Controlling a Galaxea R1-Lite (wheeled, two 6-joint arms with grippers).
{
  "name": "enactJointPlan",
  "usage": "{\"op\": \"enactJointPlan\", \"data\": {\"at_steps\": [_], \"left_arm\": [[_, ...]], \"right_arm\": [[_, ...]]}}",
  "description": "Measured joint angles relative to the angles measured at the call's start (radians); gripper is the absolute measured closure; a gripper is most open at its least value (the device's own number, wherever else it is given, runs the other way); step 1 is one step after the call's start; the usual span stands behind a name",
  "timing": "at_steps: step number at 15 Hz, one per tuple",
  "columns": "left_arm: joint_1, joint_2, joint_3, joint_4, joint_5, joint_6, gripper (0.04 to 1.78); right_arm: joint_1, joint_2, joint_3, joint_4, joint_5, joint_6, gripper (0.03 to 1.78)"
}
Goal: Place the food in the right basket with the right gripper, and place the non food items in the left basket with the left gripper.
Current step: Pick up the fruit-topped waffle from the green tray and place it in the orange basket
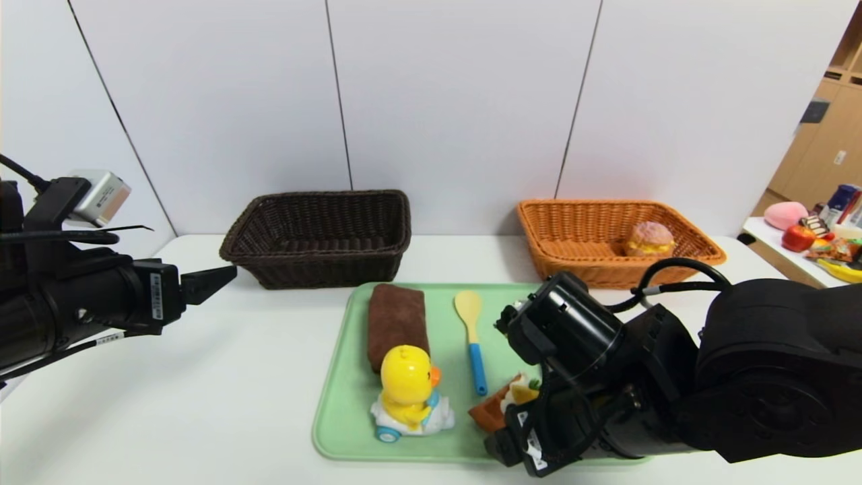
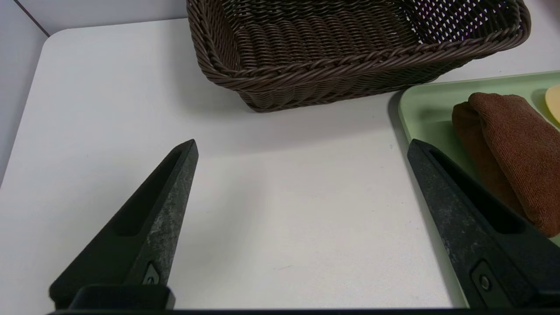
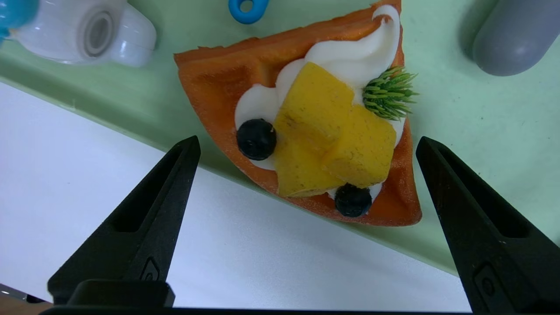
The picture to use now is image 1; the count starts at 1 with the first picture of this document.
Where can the red toy apple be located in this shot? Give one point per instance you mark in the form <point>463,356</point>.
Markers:
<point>797,239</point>

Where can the dark grey wall box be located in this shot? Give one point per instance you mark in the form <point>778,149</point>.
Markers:
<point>813,112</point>

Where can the colourful snack packet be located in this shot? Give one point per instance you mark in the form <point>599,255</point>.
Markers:
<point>835,250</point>

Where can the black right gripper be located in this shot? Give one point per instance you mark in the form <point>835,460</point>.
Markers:
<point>527,446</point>

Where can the toy cream puff bun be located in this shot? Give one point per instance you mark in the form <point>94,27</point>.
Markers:
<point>650,237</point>

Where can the yellow duck toy car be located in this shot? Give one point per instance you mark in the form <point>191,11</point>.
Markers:
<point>404,377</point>

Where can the toy waffle slice with cream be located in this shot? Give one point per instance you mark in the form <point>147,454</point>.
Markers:
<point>498,407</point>

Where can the yellow toy banana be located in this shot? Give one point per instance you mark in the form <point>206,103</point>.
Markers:
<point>842,271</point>

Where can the orange wicker basket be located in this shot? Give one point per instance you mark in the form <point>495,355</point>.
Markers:
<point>586,273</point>

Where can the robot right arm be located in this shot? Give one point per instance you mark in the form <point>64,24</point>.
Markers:
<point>774,370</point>

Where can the light wooden cabinet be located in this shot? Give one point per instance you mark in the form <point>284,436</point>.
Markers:
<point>828,135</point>

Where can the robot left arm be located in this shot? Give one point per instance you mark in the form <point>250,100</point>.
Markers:
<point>54,310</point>

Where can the chocolate striped cake piece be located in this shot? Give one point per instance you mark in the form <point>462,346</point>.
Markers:
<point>813,225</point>

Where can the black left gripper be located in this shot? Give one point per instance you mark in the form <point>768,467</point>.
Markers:
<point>160,297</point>

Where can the white wall socket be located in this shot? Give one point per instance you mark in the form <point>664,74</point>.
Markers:
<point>839,158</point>

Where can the dark brown wicker basket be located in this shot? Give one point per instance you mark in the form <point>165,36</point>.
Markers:
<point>316,269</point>

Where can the pink round plush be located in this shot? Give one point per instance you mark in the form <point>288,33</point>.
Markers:
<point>784,215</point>

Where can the white side table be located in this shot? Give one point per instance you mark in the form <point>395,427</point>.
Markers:
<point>768,237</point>

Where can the light green plastic tray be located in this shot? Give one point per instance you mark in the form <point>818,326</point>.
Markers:
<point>350,404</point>

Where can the brown towel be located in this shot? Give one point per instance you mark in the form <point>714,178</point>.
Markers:
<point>396,316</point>

